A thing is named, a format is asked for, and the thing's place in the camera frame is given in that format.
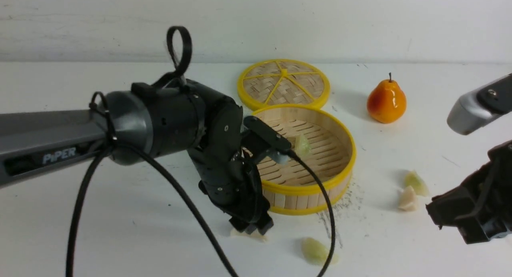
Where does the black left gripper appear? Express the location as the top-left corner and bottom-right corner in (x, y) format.
(153, 79), (274, 236)

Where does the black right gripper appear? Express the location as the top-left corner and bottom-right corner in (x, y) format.
(426, 142), (512, 245)

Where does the white dumpling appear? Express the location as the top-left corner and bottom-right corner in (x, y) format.
(230, 228), (268, 243)
(398, 186), (418, 212)

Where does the greenish dumpling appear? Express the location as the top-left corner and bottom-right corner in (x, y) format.
(293, 134), (312, 159)
(300, 237), (330, 266)
(404, 171), (430, 197)

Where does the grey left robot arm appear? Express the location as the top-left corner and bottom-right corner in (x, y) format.
(0, 79), (274, 235)

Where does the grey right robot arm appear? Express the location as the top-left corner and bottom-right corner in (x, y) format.
(426, 74), (512, 245)

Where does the bamboo steamer tray yellow rim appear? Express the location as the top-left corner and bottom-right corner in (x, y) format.
(253, 105), (357, 215)

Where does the woven bamboo steamer lid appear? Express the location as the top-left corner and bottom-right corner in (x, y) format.
(236, 59), (331, 110)

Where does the orange toy pear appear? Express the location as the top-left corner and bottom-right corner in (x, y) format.
(366, 73), (407, 124)

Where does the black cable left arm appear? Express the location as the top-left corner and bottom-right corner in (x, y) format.
(66, 26), (336, 277)

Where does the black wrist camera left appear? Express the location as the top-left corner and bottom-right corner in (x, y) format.
(241, 115), (291, 165)

